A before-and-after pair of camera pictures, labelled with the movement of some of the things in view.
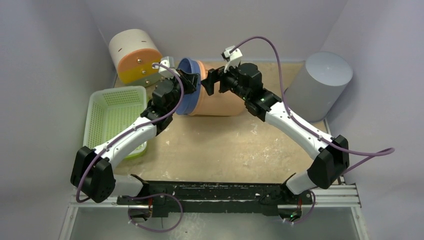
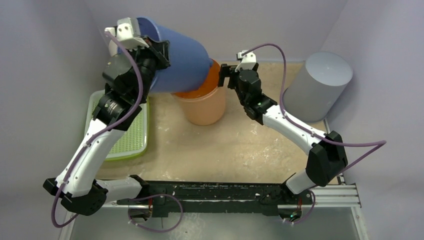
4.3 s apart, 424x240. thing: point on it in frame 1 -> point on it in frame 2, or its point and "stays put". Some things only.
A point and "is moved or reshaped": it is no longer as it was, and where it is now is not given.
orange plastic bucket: x=219 y=104 is moved or reshaped
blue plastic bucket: x=191 y=102 -> x=190 y=62
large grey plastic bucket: x=318 y=86 stays put
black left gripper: x=190 y=81 -> x=158 y=50
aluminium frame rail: x=344 y=196 stays put
